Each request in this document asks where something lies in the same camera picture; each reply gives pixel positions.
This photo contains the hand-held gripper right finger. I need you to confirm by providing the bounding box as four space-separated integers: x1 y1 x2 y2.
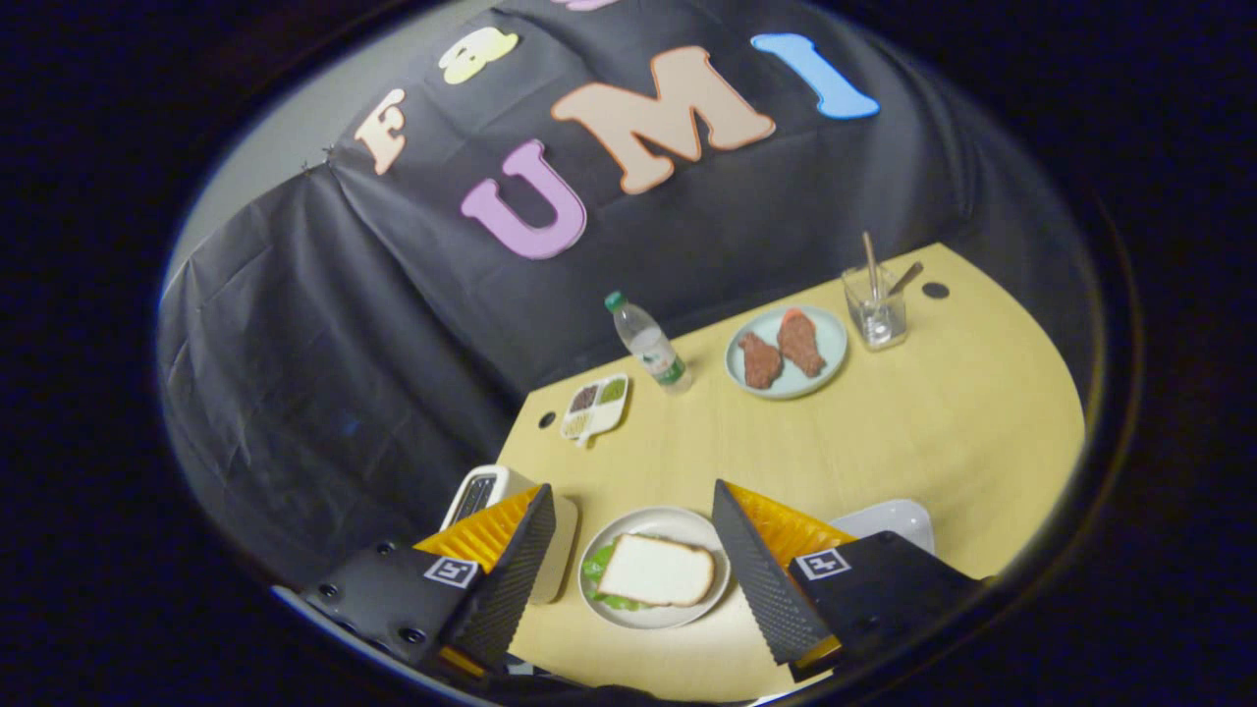
711 478 983 683

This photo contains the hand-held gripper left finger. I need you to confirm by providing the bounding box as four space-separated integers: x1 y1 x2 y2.
300 483 558 679

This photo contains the green lettuce leaf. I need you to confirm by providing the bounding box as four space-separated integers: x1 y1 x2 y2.
583 542 649 612

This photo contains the white bread slice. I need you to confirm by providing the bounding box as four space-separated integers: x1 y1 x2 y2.
597 533 717 608

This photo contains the white toaster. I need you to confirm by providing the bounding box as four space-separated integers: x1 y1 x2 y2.
439 464 579 605

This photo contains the beige round plate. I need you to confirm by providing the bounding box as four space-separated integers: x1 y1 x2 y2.
577 506 733 630

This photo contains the white rectangular plate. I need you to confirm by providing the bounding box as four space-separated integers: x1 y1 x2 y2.
830 499 935 556

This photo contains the white divided snack dish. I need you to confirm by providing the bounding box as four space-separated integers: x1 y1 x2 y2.
560 373 630 450

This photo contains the brown meat piece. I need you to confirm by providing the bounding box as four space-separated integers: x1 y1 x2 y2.
738 332 784 390
777 310 826 379

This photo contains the light blue round plate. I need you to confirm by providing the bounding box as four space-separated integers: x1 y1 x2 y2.
725 303 849 401

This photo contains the clear plastic water bottle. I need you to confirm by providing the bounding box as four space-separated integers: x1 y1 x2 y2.
604 291 694 395

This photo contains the clear utensil holder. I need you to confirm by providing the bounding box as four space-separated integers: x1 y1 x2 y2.
842 262 909 352

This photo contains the black backdrop cloth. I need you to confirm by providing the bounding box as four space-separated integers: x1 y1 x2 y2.
157 0 1096 590

